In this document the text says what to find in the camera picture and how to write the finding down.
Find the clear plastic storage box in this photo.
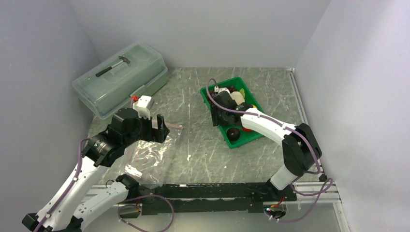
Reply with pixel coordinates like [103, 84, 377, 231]
[72, 41, 168, 119]

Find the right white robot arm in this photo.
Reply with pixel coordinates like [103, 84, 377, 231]
[208, 91, 322, 201]

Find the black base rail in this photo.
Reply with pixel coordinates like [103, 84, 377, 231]
[139, 182, 297, 216]

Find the red orange mango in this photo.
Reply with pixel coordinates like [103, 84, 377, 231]
[242, 127, 253, 132]

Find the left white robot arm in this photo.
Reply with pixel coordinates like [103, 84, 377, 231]
[22, 108, 170, 232]

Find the white cauliflower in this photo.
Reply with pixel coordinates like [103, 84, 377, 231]
[230, 91, 245, 105]

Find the black handled hammer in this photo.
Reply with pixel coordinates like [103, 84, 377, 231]
[95, 56, 131, 77]

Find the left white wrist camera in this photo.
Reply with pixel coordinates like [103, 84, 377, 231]
[131, 95, 154, 119]

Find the green plastic tray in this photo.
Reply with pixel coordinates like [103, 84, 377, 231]
[200, 77, 263, 149]

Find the clear zip top bag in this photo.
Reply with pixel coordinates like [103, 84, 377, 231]
[123, 124, 184, 189]

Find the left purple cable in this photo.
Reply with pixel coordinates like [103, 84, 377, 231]
[33, 138, 92, 232]

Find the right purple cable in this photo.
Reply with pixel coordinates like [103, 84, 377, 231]
[205, 77, 334, 224]

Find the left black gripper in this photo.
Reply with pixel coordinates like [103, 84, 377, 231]
[123, 111, 169, 147]

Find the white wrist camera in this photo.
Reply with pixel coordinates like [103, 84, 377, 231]
[214, 87, 231, 94]
[131, 95, 154, 119]

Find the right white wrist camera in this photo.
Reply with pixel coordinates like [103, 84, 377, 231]
[214, 87, 231, 94]

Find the purple cable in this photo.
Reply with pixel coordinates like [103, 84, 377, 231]
[205, 77, 334, 224]
[33, 138, 92, 232]

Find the dark purple plum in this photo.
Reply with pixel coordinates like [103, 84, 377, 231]
[226, 127, 241, 142]

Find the dark red grape bunch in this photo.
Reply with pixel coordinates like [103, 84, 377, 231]
[208, 86, 237, 108]

